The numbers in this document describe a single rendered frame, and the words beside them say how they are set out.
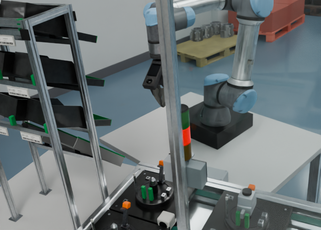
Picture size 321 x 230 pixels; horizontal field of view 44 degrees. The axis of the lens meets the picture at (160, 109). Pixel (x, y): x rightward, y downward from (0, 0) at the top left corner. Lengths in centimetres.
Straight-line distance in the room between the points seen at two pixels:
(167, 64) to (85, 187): 92
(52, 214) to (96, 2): 366
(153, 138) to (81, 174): 41
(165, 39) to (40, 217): 98
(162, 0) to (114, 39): 433
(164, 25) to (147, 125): 125
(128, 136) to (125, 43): 339
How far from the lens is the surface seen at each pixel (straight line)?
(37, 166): 170
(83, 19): 491
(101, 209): 146
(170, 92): 98
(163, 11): 91
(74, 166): 189
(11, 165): 375
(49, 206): 170
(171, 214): 134
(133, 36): 541
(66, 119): 133
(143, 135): 203
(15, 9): 123
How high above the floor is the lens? 189
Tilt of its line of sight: 27 degrees down
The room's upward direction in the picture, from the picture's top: 6 degrees counter-clockwise
